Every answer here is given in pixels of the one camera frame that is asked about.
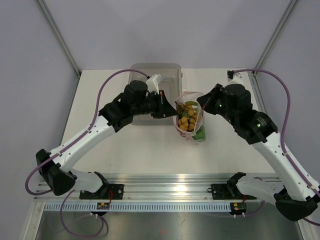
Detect right aluminium frame post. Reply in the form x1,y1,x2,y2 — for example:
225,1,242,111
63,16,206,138
255,0,300,69

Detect left aluminium frame post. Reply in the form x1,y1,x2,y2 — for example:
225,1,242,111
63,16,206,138
35,0,82,79

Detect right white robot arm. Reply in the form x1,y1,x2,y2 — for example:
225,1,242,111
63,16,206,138
197,84,320,222

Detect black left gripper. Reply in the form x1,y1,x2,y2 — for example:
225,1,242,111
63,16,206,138
132,90,178,119

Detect aluminium frame post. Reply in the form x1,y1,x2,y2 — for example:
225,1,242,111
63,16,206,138
255,0,300,69
35,0,82,79

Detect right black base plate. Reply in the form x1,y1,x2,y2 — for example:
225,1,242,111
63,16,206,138
207,183,257,201

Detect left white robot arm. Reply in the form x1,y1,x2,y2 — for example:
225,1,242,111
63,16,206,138
35,80,178,199

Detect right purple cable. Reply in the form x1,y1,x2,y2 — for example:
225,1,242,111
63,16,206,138
207,68,320,227

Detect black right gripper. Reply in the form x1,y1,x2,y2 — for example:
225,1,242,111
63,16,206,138
197,84,239,127

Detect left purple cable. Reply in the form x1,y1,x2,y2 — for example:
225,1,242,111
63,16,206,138
24,69,151,237

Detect green toy bell pepper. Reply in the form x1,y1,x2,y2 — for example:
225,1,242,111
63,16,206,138
192,125,207,142

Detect white slotted cable duct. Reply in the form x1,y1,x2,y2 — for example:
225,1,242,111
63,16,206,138
44,202,231,213

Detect aluminium mounting rail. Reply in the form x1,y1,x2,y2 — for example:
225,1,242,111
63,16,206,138
33,173,306,202

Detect clear plastic tray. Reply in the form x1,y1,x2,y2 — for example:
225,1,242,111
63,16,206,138
124,62,186,126

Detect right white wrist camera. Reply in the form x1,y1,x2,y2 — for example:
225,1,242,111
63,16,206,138
226,70,244,86

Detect purple cable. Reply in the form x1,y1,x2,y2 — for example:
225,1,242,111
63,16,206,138
207,68,320,227
24,69,151,237

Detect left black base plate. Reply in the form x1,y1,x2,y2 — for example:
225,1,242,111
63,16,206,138
79,183,124,200

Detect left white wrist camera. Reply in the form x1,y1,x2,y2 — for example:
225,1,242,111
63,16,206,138
145,74,163,94

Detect yellow toy grape bunch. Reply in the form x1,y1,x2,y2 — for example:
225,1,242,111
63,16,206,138
175,100,203,134

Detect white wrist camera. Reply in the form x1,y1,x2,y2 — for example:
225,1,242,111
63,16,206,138
226,70,244,86
145,74,163,94

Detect clear zip top bag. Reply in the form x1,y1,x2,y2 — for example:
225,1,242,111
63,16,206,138
173,91,207,143

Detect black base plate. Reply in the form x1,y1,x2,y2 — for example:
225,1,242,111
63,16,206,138
207,183,257,201
79,183,124,200

